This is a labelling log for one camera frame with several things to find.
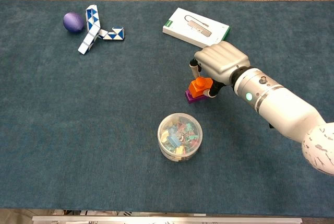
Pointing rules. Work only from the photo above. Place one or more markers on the white USB hub box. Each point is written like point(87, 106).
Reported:
point(188, 26)

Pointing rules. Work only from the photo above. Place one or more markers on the blue felt table cover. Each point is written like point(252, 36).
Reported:
point(104, 119)

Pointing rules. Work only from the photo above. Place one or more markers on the orange building block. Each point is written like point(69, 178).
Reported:
point(199, 85)

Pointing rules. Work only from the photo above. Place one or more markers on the clear tub of binder clips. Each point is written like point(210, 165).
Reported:
point(180, 136)

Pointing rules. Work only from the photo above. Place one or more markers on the aluminium frame rail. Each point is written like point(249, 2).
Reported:
point(167, 220)

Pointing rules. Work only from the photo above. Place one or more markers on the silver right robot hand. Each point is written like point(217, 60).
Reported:
point(221, 59)

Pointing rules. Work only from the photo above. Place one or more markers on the blue white snake puzzle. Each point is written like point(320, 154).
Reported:
point(91, 28)

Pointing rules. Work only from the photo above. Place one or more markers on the purple building block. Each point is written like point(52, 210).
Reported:
point(194, 99)

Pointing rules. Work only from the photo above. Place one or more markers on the purple ball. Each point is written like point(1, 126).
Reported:
point(73, 22)

